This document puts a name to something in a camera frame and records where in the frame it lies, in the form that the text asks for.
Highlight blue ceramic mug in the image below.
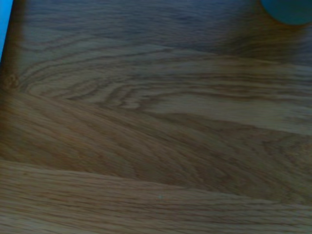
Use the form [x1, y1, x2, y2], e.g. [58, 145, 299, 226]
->
[260, 0, 312, 26]

